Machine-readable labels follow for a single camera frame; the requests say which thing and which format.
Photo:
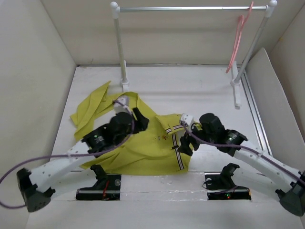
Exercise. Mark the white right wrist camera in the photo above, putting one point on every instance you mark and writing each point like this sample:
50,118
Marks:
187,121

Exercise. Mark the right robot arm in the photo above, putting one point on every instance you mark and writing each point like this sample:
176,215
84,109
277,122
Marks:
273,178

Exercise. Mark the yellow trousers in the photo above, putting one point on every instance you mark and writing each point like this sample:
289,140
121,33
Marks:
153,152

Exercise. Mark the aluminium side rail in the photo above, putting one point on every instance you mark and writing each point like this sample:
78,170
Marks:
258,124

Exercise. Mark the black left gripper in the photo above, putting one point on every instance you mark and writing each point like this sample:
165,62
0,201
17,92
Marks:
142,122

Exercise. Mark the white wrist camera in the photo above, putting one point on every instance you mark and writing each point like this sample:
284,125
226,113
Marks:
121,105
187,121

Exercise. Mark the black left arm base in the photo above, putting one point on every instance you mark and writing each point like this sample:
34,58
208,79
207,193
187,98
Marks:
107,187

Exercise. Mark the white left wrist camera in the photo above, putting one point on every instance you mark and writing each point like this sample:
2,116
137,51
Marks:
121,105

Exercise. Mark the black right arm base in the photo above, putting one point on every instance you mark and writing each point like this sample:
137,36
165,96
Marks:
220,186

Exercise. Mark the white clothes rack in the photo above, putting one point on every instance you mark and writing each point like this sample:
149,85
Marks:
235,71

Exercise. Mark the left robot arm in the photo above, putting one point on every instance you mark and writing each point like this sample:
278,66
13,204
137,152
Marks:
42,184

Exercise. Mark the pink clothes hanger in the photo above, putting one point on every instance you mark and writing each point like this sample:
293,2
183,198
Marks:
239,29

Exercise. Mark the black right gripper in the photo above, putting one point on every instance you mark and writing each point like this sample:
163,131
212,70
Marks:
184,147

